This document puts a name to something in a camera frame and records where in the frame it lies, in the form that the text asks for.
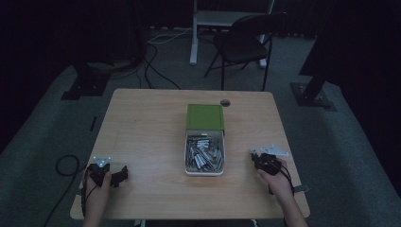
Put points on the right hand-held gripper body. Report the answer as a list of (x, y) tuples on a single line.
[(269, 164)]

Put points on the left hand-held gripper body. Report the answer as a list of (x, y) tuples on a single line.
[(99, 171)]

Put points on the person's left hand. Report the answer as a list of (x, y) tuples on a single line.
[(97, 190)]

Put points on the person's right hand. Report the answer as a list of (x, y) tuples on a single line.
[(277, 184)]

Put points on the grey tape tab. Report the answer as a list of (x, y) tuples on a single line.
[(302, 188)]

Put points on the black strip on floor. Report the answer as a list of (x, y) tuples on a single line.
[(93, 123)]

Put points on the pile of silver metal parts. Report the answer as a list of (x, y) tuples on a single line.
[(204, 153)]

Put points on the green drawer box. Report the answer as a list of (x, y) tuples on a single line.
[(205, 116)]

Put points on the white drawer tray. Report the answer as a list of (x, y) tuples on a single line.
[(188, 172)]

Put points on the black floor stand base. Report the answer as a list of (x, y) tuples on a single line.
[(85, 88), (310, 96)]

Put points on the black folding chair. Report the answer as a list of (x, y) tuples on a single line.
[(241, 47)]

